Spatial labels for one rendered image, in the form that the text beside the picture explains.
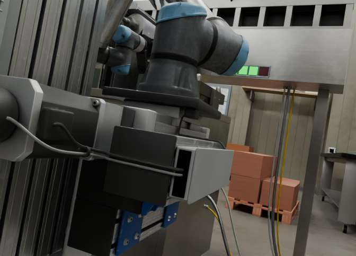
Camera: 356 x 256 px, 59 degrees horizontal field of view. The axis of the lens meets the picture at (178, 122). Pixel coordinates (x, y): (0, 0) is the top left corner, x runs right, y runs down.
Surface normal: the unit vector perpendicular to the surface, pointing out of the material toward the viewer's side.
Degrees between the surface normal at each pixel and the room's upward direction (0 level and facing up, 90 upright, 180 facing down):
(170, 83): 72
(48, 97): 45
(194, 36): 91
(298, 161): 90
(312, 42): 90
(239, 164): 90
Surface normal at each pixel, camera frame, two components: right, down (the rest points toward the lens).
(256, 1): -0.44, -0.11
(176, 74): 0.23, -0.30
